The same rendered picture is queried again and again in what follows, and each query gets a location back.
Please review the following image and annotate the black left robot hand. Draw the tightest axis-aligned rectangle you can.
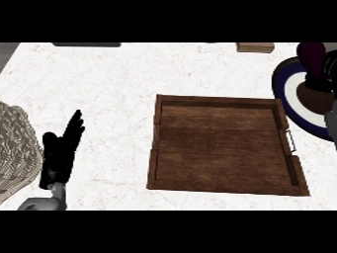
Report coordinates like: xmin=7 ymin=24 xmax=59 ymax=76
xmin=38 ymin=109 xmax=86 ymax=191

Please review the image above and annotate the dark purple eggplant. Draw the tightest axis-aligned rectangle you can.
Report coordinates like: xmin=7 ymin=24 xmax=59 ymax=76
xmin=294 ymin=42 xmax=328 ymax=81

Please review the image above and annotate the blue-rimmed white plate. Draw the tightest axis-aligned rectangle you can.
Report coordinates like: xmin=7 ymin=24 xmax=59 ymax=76
xmin=270 ymin=55 xmax=337 ymax=143

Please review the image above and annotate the brown wooden tray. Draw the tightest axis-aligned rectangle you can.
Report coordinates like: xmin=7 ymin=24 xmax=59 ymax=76
xmin=146 ymin=94 xmax=310 ymax=198

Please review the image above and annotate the pale wicker basket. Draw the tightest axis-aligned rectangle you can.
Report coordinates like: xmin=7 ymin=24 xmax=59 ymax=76
xmin=0 ymin=94 xmax=46 ymax=211

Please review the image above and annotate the small light wooden block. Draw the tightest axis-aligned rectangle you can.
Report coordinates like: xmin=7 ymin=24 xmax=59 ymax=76
xmin=235 ymin=42 xmax=276 ymax=54

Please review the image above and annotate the dark grey flat object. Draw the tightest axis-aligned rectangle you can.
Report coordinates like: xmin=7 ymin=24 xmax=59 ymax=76
xmin=52 ymin=42 xmax=123 ymax=48

